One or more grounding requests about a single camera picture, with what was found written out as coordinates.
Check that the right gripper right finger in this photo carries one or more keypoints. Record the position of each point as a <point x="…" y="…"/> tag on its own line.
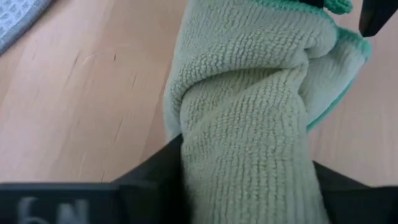
<point x="367" y="208"/>

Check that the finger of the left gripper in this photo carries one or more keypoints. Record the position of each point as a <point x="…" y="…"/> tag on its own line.
<point x="377" y="15"/>
<point x="312" y="2"/>

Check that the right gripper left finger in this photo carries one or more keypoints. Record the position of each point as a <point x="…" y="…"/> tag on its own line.
<point x="109" y="205"/>

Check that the green microfiber towel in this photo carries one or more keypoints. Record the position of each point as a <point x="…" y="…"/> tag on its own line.
<point x="248" y="124"/>

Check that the grey waffle towel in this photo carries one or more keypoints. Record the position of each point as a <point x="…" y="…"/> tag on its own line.
<point x="15" y="18"/>

